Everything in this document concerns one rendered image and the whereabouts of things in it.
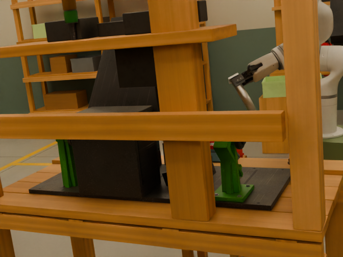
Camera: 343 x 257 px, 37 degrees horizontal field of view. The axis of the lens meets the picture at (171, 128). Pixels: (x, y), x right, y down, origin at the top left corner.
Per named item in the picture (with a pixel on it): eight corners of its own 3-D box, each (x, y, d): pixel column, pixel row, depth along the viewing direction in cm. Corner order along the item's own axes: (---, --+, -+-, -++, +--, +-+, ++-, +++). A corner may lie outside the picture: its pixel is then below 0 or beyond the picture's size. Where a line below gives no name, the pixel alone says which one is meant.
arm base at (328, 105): (310, 125, 260) (310, 90, 255) (348, 128, 251) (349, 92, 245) (298, 136, 245) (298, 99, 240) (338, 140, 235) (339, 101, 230)
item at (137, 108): (102, 180, 229) (92, 106, 221) (163, 183, 216) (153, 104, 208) (79, 194, 213) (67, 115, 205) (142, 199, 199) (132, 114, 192)
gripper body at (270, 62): (272, 56, 188) (245, 71, 188) (272, 45, 178) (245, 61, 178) (283, 72, 186) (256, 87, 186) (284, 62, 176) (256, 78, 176)
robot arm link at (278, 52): (276, 51, 187) (269, 55, 187) (277, 42, 179) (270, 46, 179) (288, 70, 185) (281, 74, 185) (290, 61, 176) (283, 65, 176)
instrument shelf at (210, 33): (34, 51, 216) (33, 42, 215) (237, 34, 177) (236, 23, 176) (-8, 58, 194) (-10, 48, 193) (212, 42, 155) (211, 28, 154)
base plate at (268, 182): (82, 164, 264) (81, 160, 264) (295, 173, 217) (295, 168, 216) (28, 193, 227) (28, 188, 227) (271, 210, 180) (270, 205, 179)
